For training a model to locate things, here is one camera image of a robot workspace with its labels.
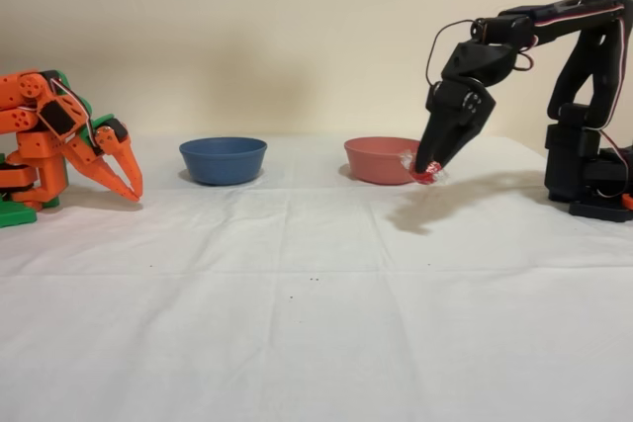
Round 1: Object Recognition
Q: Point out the red candy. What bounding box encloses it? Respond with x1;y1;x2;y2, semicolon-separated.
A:
399;148;449;188

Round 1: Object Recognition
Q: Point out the red bowl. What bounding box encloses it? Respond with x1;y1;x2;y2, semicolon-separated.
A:
343;135;423;187

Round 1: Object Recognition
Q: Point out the blue bowl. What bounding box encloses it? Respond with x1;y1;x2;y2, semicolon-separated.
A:
178;136;269;186

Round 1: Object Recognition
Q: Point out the white tablecloth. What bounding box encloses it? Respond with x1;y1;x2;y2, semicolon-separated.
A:
0;133;633;422

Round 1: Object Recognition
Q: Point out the orange arm servo cable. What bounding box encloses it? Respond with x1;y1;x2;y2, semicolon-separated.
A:
47;71;96;147

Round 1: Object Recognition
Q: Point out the black gripper servo cable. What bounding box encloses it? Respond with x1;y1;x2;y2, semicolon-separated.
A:
425;18;485;88

